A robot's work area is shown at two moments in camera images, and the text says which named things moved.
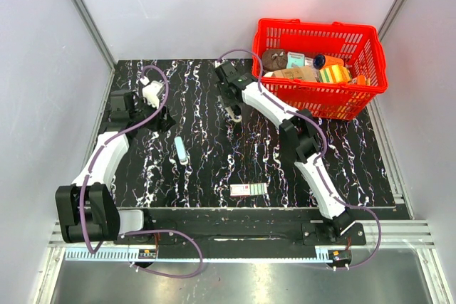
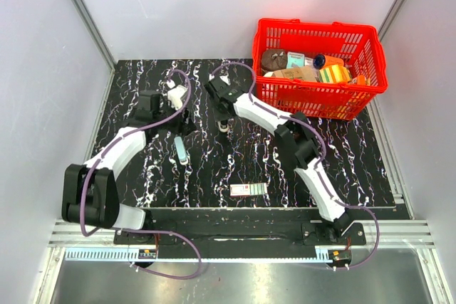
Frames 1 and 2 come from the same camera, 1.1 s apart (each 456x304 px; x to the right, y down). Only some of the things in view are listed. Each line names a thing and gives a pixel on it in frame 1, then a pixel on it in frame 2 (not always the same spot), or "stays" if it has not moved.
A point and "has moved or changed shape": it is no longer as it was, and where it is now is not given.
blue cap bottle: (321, 60) stays
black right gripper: (231, 103) -> (217, 116)
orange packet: (360, 80) stays
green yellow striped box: (335, 74) stays
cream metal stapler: (230, 112) has moved or changed shape
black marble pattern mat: (204, 159) stays
